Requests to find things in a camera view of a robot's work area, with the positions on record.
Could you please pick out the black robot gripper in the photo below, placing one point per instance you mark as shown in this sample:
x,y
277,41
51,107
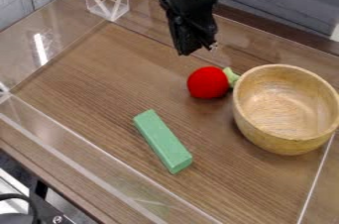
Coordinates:
x,y
192,24

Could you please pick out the red plush strawberry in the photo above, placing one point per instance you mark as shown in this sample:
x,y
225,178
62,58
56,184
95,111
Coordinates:
x,y
210,82

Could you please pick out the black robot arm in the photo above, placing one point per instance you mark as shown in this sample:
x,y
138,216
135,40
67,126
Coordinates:
x,y
192,25

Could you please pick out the wooden bowl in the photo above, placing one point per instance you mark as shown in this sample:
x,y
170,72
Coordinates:
x,y
286,109

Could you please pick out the green rectangular block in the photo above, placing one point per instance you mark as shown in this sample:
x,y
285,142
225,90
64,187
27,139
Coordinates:
x,y
164,143

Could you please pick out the clear acrylic corner bracket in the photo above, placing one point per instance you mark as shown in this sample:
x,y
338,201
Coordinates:
x,y
108,9

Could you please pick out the clear acrylic front wall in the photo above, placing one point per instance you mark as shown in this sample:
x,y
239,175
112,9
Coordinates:
x,y
114,192

